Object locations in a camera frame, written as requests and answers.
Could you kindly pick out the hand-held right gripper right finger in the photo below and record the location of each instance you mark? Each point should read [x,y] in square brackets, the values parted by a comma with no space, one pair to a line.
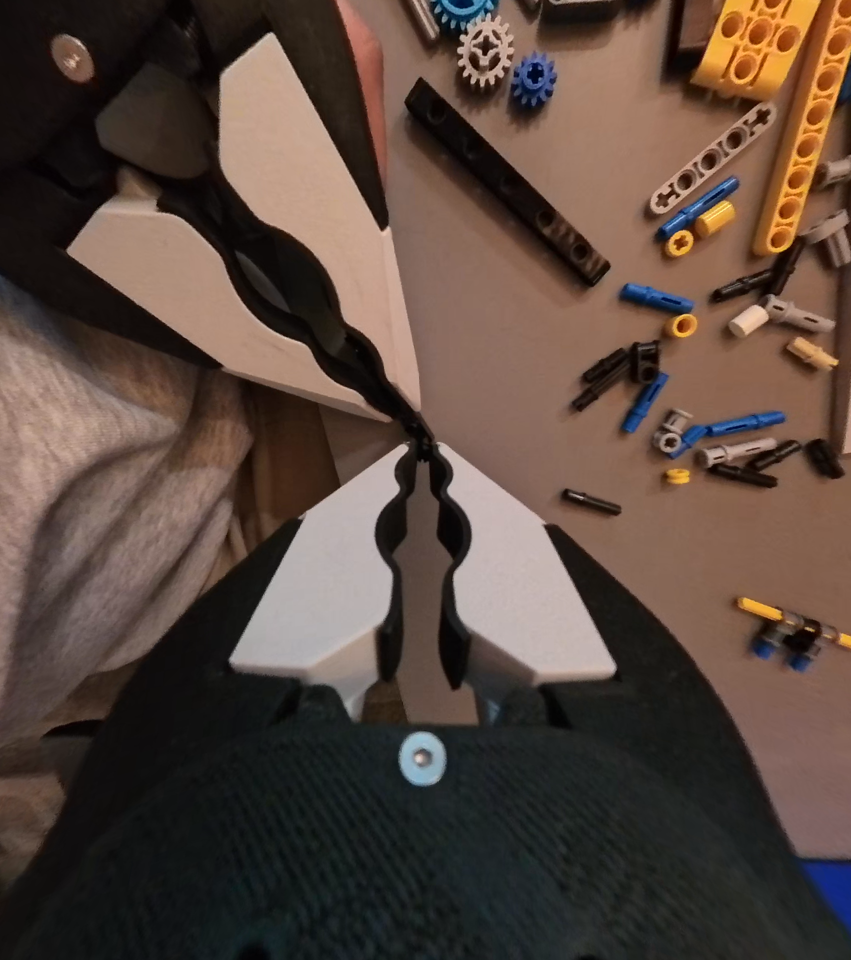
[515,600]

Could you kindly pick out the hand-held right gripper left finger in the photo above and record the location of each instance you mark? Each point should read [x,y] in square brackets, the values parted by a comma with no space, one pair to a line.
[320,592]

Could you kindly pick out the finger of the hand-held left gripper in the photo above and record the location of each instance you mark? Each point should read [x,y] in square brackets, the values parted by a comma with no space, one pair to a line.
[305,187]
[163,285]

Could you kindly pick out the small black lego pin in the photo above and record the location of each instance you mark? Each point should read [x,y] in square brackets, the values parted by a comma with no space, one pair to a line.
[419,431]

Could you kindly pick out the long black lego beam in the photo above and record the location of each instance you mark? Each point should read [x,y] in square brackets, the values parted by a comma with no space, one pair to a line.
[508,182]

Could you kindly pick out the small yellow lego pulley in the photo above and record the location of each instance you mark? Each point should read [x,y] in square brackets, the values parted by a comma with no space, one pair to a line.
[677,476]

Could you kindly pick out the grey lego axle rod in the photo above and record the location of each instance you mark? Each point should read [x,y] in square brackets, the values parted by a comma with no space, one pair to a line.
[424,19]

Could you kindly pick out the grey lego gear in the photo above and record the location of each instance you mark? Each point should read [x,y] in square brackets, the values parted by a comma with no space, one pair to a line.
[485,52]

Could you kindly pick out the grey lego connector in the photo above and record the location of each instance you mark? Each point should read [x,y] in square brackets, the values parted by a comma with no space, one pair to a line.
[671,429]
[829,236]

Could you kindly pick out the large light blue lego gear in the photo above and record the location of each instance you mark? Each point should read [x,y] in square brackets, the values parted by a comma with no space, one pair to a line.
[463,11]

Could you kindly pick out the small dark blue lego gear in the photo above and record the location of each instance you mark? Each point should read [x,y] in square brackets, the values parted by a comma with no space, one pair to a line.
[534,77]

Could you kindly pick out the long grey lego pin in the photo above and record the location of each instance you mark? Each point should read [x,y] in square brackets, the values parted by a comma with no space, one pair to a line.
[733,452]

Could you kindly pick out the black lego connector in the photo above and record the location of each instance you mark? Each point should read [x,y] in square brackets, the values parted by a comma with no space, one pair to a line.
[644,360]

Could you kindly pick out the long blue lego pin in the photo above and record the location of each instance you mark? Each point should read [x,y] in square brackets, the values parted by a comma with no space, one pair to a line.
[740,425]

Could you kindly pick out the yellow axle lego assembly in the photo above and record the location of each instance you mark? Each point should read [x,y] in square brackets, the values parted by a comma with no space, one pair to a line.
[800,634]

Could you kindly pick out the short black lego piece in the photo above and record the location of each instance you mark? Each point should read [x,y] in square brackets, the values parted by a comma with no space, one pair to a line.
[824,459]

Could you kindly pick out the white lego cylinder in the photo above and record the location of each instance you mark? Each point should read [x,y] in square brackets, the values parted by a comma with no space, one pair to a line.
[748,321]

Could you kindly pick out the yellow lego cross bush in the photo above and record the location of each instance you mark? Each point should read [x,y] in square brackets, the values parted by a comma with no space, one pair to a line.
[680,244]

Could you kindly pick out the blue lego axle pin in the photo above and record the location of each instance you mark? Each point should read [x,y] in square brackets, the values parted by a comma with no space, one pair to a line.
[684,217]

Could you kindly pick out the tan lego pin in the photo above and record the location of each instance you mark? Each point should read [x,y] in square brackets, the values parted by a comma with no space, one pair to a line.
[812,352]

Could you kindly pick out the thin grey lego liftarm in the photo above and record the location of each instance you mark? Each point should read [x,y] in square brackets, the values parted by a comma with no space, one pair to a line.
[712,160]

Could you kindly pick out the yellow lego cylinder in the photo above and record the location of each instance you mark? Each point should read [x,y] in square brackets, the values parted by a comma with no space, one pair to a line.
[716,219]

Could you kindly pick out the dark brown lego beam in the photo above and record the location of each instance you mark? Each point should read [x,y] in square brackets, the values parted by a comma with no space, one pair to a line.
[692,26]

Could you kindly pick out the yellow perforated lego block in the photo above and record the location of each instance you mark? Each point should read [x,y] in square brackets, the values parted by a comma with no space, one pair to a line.
[755,37]

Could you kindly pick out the long yellow lego beam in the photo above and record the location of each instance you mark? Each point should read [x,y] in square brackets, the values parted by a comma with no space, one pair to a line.
[810,120]

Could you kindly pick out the short grey lego pin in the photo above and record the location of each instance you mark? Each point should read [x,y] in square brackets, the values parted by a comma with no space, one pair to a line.
[836,171]

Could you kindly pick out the person's grey sweater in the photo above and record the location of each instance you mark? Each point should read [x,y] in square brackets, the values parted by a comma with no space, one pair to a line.
[58,450]

